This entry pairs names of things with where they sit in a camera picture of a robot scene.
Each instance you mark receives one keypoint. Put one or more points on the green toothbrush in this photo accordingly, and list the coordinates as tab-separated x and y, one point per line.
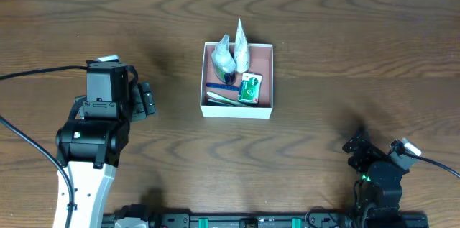
217	97

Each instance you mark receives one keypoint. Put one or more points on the blue disposable razor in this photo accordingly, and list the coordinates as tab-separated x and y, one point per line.
222	86

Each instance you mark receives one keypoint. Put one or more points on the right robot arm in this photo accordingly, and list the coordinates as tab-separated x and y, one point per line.
379	190

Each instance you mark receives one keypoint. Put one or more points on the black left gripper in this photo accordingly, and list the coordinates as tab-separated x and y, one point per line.
144	99

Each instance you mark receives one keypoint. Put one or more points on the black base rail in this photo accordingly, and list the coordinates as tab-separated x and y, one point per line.
136	215

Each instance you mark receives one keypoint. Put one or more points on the teal toothpaste tube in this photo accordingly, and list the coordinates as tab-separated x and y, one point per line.
213	102

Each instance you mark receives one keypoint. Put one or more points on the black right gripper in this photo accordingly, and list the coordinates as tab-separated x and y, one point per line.
361	149

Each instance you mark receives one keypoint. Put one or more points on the green white soap packet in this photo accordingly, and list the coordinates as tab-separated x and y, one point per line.
250	87

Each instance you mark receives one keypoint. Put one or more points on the clear spray bottle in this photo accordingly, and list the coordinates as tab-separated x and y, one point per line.
223	63

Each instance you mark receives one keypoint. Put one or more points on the white cream tube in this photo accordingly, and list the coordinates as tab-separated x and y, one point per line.
241	50

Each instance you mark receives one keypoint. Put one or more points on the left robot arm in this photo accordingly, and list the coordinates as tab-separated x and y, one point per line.
90	142

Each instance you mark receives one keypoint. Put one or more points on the white cardboard box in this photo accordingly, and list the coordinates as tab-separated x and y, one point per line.
261	63

